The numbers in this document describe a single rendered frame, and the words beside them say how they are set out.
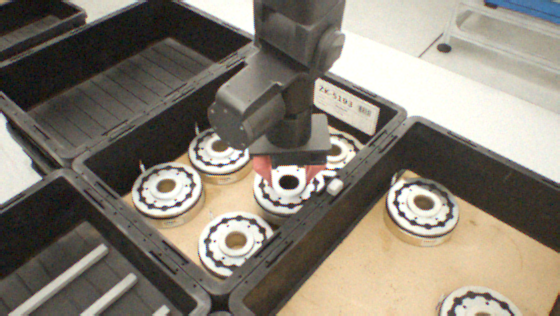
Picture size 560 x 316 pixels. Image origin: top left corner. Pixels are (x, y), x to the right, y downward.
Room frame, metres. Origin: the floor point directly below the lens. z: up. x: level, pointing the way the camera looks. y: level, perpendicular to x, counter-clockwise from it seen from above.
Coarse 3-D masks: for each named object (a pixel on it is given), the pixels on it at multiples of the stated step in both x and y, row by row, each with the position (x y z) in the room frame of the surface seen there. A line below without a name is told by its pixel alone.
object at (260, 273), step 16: (400, 128) 0.46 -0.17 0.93; (432, 128) 0.46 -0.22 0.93; (384, 144) 0.43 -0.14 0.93; (464, 144) 0.43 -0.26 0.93; (368, 160) 0.40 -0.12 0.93; (496, 160) 0.40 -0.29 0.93; (512, 160) 0.40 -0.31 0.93; (352, 176) 0.37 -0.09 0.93; (528, 176) 0.37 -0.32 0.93; (544, 176) 0.37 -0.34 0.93; (320, 208) 0.32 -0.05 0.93; (304, 224) 0.30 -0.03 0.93; (288, 240) 0.28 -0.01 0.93; (272, 256) 0.25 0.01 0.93; (256, 272) 0.23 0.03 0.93; (240, 288) 0.22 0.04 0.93; (240, 304) 0.20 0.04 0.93
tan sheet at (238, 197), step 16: (176, 160) 0.49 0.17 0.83; (208, 192) 0.43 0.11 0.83; (224, 192) 0.43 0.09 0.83; (240, 192) 0.43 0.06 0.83; (208, 208) 0.39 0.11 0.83; (224, 208) 0.39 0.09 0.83; (240, 208) 0.39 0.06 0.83; (192, 224) 0.37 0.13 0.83; (272, 224) 0.37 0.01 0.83; (176, 240) 0.34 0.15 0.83; (192, 240) 0.34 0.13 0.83; (192, 256) 0.31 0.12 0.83
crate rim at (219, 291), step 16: (256, 48) 0.67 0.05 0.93; (240, 64) 0.63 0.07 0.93; (208, 80) 0.58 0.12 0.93; (336, 80) 0.58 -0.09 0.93; (176, 96) 0.54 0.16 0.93; (368, 96) 0.54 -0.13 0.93; (160, 112) 0.50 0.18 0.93; (400, 112) 0.50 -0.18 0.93; (128, 128) 0.46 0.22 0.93; (384, 128) 0.46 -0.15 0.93; (112, 144) 0.43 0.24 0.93; (368, 144) 0.43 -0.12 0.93; (80, 160) 0.40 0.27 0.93; (352, 160) 0.40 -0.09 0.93; (80, 176) 0.37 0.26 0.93; (96, 176) 0.37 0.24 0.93; (336, 176) 0.37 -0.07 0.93; (112, 192) 0.35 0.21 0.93; (320, 192) 0.35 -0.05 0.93; (128, 208) 0.32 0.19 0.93; (304, 208) 0.32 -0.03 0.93; (144, 224) 0.30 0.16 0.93; (288, 224) 0.30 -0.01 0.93; (160, 240) 0.27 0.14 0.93; (272, 240) 0.28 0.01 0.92; (176, 256) 0.25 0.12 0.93; (192, 272) 0.23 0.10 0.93; (240, 272) 0.23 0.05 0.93; (208, 288) 0.22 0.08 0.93; (224, 288) 0.22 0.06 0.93; (224, 304) 0.21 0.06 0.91
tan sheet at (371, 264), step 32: (384, 224) 0.37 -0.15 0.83; (480, 224) 0.37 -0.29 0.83; (352, 256) 0.31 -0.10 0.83; (384, 256) 0.31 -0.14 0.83; (416, 256) 0.31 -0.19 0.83; (448, 256) 0.31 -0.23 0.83; (480, 256) 0.31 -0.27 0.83; (512, 256) 0.31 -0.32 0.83; (544, 256) 0.31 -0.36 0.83; (320, 288) 0.27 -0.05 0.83; (352, 288) 0.27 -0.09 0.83; (384, 288) 0.26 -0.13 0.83; (416, 288) 0.26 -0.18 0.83; (448, 288) 0.26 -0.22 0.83; (512, 288) 0.26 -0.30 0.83; (544, 288) 0.26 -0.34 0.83
